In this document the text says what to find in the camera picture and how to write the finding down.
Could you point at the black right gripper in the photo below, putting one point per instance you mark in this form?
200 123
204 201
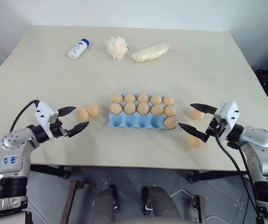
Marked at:
215 129

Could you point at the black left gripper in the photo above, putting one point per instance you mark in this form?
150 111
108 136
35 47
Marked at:
58 130

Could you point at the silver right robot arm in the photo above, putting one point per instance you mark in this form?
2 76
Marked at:
260 140

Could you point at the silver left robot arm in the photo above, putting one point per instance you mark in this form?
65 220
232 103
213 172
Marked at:
12 140

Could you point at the light blue egg tray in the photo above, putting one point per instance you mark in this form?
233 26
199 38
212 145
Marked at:
129 122

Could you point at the brown egg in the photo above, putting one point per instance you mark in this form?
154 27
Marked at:
143 109
168 101
171 123
194 142
156 99
117 98
130 108
157 110
129 98
93 109
197 115
143 97
170 111
81 114
116 109

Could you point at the white bottle with blue cap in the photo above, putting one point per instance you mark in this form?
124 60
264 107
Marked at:
76 50

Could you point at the cream mesh bath sponge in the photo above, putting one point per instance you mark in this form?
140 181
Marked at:
116 47

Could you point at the clear bag of white noodles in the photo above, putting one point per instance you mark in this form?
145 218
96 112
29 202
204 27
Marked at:
148 52

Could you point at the dark rounded shape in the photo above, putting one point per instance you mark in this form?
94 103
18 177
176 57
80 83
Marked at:
104 205
159 203

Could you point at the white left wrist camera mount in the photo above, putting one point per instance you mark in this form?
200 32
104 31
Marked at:
44 111

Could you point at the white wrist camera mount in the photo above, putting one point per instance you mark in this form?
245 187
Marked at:
44 111
227 112

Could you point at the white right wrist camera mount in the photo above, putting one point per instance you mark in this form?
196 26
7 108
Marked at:
227 112

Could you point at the black table frame bar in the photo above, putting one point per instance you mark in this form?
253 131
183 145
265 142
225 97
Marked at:
47 170
218 175

